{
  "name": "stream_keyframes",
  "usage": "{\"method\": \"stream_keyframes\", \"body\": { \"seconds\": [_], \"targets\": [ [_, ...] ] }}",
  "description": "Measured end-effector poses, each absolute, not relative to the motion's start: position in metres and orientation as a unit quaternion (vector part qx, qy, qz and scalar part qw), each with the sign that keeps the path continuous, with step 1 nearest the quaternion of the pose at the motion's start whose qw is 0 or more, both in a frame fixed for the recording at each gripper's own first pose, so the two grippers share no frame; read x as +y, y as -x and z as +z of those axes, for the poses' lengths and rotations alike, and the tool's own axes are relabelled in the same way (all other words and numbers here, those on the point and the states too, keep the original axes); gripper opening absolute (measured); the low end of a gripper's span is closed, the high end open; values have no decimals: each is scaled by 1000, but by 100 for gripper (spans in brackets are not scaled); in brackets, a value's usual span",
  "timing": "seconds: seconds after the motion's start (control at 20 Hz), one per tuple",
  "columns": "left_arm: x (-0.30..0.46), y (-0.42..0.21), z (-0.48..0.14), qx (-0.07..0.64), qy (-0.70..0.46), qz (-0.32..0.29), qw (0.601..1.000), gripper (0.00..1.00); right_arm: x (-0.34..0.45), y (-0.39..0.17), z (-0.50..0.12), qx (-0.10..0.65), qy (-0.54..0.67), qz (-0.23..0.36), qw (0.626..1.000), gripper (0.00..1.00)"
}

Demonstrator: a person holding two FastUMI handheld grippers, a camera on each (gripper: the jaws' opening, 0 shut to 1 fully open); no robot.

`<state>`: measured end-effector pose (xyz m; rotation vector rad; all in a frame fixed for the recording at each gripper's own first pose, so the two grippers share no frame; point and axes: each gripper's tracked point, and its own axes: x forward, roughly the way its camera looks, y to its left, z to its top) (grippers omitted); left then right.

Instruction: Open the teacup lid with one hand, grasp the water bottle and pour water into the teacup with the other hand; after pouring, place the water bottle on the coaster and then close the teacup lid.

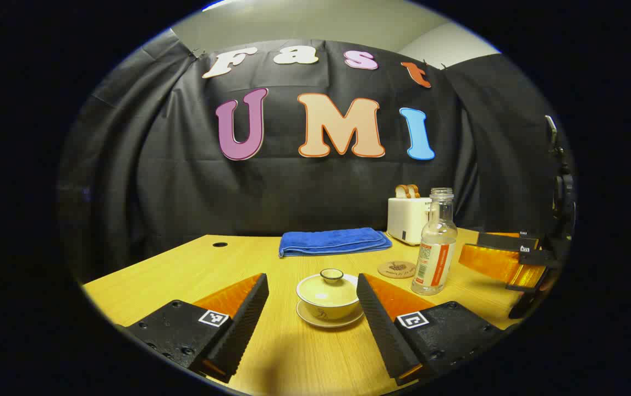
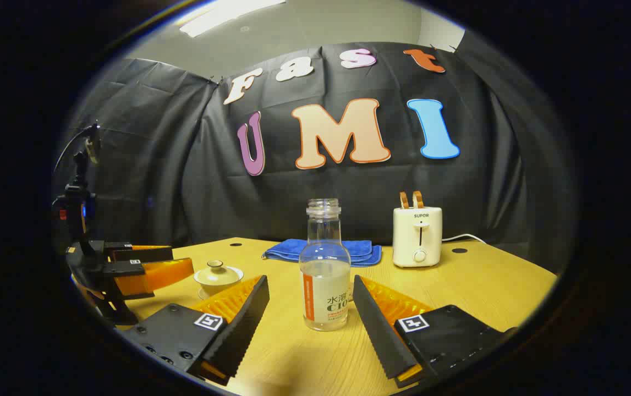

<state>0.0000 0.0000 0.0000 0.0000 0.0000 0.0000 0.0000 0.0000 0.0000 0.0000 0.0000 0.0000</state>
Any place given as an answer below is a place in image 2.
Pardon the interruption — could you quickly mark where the black backdrop cloth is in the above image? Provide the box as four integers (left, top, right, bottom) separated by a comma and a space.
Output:
54, 41, 577, 276

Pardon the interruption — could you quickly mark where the white toaster cable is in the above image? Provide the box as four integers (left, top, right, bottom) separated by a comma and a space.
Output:
442, 233, 486, 245

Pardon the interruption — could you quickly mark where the blue folded towel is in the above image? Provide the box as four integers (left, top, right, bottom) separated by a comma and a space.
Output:
262, 239, 382, 267

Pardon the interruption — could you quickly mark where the white toaster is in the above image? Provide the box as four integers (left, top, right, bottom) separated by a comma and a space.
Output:
392, 206, 443, 268

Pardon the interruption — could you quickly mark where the clear glass water bottle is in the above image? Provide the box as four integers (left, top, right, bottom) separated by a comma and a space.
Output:
299, 199, 352, 332

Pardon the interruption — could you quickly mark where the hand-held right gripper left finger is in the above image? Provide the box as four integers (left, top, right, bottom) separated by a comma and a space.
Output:
120, 275, 270, 386

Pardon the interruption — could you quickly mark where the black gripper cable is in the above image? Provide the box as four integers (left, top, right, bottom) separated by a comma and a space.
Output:
54, 125, 96, 171

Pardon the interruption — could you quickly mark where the cream teacup lid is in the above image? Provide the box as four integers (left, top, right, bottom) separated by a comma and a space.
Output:
194, 260, 244, 285

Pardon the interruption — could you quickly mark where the ceiling light panel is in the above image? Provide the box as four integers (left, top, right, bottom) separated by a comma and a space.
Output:
178, 0, 286, 38

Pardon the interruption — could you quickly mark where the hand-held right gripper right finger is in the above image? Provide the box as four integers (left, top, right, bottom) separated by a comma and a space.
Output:
352, 275, 519, 388

